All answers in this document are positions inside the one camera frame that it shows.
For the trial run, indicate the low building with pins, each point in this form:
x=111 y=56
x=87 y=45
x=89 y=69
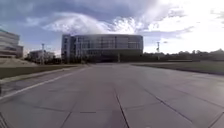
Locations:
x=40 y=54

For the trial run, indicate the grass field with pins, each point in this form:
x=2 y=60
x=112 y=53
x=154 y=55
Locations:
x=200 y=67

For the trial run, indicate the grey paved plaza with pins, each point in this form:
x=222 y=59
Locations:
x=110 y=96

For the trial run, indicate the grey banded building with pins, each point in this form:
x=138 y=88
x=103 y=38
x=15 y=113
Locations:
x=8 y=43

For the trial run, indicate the row of trees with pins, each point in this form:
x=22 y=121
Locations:
x=200 y=55

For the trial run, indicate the grass strip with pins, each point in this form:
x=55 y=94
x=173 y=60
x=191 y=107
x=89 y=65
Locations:
x=26 y=70

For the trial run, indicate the pole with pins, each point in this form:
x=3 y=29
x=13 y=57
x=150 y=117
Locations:
x=42 y=53
x=158 y=50

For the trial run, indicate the large curved glass building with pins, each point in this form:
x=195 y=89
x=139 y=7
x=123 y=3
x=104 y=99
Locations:
x=106 y=43

